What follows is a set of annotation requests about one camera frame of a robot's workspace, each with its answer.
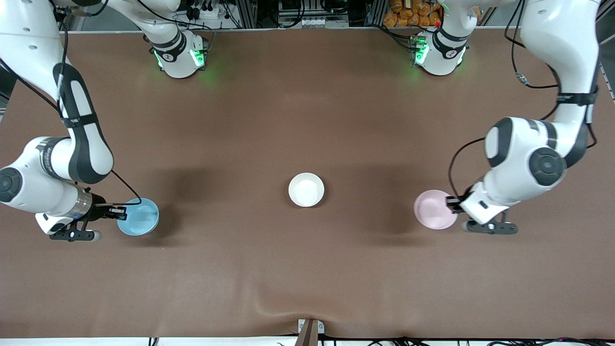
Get pink bowl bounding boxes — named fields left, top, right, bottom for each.
left=414, top=189, right=460, bottom=230

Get blue bowl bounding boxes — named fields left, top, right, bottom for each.
left=117, top=198, right=160, bottom=236

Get white bowl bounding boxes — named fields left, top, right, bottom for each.
left=288, top=173, right=325, bottom=208

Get brown table cloth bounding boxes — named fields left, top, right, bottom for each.
left=0, top=28, right=615, bottom=339

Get orange snack bags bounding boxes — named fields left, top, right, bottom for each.
left=383, top=0, right=443, bottom=28

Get power strip with black plugs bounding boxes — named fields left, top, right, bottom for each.
left=185, top=0, right=218, bottom=20

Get black electronics box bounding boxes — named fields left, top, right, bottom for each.
left=279, top=0, right=327, bottom=15

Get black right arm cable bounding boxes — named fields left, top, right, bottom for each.
left=48, top=0, right=143, bottom=208

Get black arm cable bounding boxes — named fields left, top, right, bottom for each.
left=448, top=0, right=599, bottom=200
left=48, top=0, right=143, bottom=208

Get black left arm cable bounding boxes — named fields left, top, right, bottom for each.
left=448, top=0, right=599, bottom=200

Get metal clamp bracket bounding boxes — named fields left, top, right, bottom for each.
left=297, top=319, right=325, bottom=335

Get brown camera pole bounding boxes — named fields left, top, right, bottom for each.
left=294, top=320, right=319, bottom=346

